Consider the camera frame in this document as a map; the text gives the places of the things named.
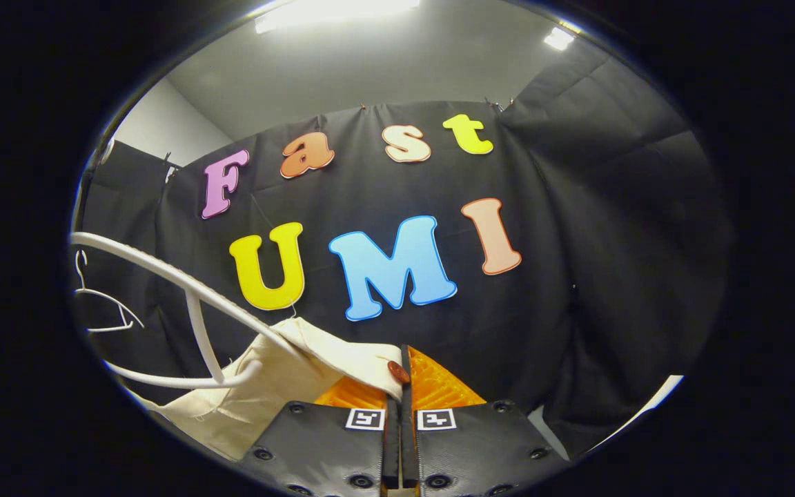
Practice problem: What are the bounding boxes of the white paper sheet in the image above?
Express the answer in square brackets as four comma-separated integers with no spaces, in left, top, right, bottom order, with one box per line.
[594,375,685,446]

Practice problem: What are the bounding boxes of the small ceiling light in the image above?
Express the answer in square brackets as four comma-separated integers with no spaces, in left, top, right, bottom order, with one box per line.
[542,26,576,51]

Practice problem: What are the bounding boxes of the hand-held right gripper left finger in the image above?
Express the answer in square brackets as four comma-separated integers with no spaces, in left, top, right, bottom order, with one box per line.
[235,376,404,494]

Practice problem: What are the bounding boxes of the cream button-up shirt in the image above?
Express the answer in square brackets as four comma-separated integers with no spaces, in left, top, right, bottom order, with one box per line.
[125,318,412,462]

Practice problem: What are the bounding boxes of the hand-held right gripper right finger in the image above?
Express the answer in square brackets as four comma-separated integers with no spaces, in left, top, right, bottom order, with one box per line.
[401,344,571,496]

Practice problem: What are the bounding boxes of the large ceiling light panel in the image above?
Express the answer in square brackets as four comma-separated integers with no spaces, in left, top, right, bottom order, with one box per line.
[253,0,422,34]

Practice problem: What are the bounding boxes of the white plastic clothes hanger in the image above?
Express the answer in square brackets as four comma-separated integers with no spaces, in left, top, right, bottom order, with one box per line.
[70,231,302,391]
[73,250,145,334]

